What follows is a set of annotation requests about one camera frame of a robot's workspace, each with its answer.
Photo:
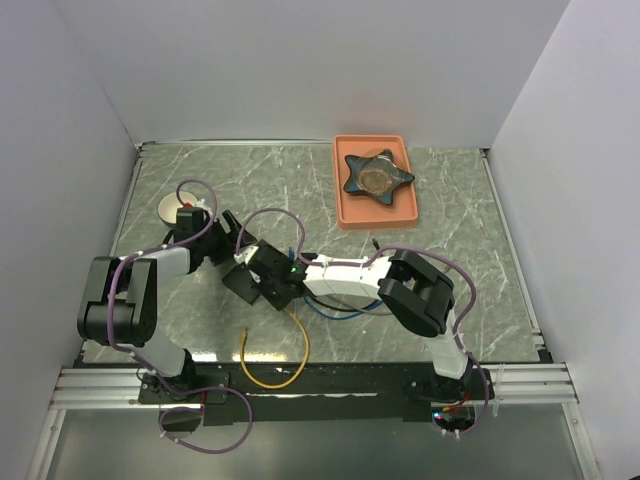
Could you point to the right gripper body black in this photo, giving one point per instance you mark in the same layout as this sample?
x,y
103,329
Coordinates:
x,y
271,291

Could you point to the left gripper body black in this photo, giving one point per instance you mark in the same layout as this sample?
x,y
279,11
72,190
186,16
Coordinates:
x,y
217,244

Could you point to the black network switch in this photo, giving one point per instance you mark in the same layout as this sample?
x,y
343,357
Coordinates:
x,y
240,281

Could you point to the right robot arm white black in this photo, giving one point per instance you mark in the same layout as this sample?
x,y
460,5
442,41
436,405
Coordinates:
x,y
418,295

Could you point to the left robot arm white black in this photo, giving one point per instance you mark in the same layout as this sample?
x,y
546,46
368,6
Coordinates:
x,y
119,307

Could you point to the white ceramic bowl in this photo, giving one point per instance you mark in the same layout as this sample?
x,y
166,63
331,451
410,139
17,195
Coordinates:
x,y
169,205

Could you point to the orange plastic tray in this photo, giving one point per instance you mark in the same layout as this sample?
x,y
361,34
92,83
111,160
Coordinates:
x,y
361,212

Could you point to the dark blue star dish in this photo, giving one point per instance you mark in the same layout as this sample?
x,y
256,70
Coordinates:
x,y
350,187

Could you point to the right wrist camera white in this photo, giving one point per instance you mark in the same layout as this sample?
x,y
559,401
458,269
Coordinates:
x,y
246,254

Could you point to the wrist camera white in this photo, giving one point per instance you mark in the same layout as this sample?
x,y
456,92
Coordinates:
x,y
201,203
246,254

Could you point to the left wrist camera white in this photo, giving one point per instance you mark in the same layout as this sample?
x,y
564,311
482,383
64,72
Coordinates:
x,y
201,203

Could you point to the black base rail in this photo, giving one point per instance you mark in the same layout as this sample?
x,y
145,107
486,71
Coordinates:
x,y
320,391

